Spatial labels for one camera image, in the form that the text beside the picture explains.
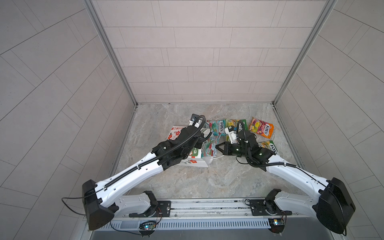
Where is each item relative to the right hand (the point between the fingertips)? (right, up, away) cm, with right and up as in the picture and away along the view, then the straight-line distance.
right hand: (215, 148), depth 76 cm
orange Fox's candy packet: (+33, +9, +24) cm, 42 cm away
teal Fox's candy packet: (-3, 0, +3) cm, 4 cm away
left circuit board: (-31, -31, -11) cm, 45 cm away
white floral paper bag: (-10, -4, -5) cm, 12 cm away
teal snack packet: (+5, +9, +24) cm, 26 cm away
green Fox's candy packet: (+35, -1, +16) cm, 38 cm away
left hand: (-6, +10, -6) cm, 13 cm away
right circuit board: (+28, -34, -8) cm, 44 cm away
